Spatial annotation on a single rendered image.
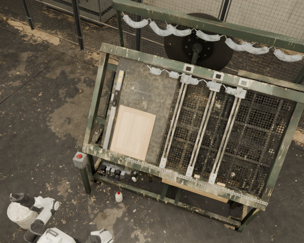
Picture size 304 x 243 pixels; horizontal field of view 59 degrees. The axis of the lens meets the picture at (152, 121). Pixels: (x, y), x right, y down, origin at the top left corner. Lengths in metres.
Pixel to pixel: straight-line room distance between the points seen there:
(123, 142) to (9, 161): 2.03
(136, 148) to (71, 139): 1.65
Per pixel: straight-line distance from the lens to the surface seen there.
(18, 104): 5.35
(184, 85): 2.93
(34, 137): 4.77
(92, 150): 3.35
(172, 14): 3.04
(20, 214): 3.74
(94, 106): 3.23
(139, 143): 3.17
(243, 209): 4.00
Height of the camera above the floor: 3.62
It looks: 50 degrees down
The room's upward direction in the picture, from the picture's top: 6 degrees clockwise
